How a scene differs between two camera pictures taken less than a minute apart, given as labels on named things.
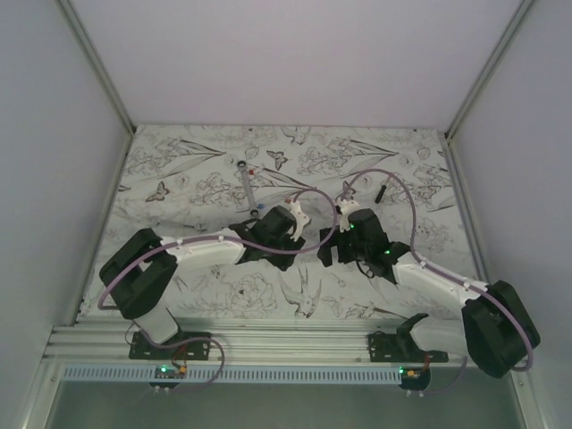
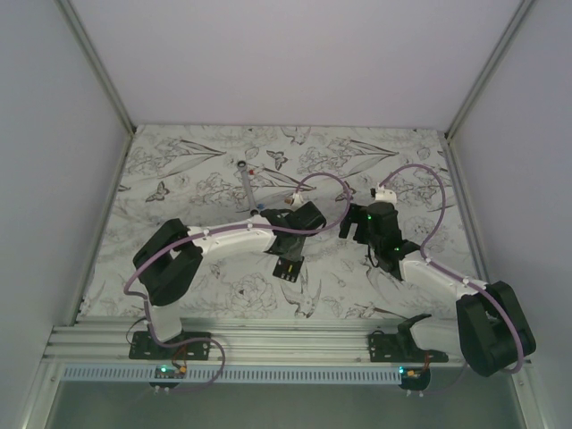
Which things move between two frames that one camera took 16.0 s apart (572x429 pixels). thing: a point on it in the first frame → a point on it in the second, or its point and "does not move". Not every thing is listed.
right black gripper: [324, 252] → [357, 214]
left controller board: [165, 372] does not move
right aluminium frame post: [487, 69] does not move
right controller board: [414, 379] does not move
